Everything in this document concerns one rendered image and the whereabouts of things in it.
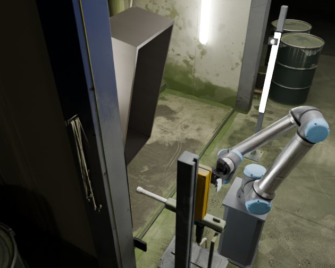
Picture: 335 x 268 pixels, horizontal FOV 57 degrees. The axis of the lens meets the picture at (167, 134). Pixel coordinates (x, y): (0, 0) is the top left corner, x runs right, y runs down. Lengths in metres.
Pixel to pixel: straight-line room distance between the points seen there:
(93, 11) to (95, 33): 0.08
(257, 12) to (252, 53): 0.49
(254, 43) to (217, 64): 0.57
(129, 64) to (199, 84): 2.53
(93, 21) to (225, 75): 3.19
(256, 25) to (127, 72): 2.20
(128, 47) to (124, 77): 0.22
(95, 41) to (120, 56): 0.81
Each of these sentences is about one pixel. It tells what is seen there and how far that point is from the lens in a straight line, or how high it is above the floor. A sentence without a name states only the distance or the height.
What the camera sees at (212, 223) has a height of 1.14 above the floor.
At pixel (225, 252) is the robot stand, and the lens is 2.71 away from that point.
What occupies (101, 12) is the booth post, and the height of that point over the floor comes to 2.01.
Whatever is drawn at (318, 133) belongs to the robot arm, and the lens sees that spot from 1.74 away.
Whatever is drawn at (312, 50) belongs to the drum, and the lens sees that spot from 4.46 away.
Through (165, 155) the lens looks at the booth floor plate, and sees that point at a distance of 3.52.
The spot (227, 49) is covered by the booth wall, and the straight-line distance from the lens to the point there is 4.12.
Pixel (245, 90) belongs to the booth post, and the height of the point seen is 0.36.
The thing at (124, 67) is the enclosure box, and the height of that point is 1.48.
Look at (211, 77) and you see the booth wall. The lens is 4.35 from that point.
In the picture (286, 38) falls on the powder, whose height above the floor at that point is 0.86.
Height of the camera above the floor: 2.33
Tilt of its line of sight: 37 degrees down
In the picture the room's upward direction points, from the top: straight up
